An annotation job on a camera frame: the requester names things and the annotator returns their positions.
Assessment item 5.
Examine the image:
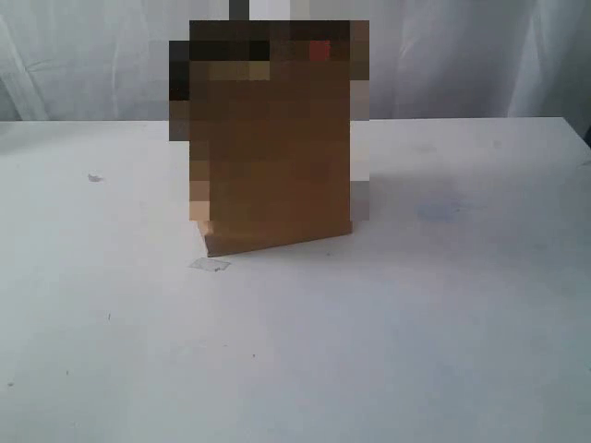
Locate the brown paper bag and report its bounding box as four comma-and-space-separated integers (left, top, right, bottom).
168, 1, 370, 257

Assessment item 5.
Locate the clear tape piece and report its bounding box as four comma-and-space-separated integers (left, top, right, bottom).
188, 257, 231, 272

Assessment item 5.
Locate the small white paper scrap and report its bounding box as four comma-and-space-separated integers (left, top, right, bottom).
88, 174, 104, 183

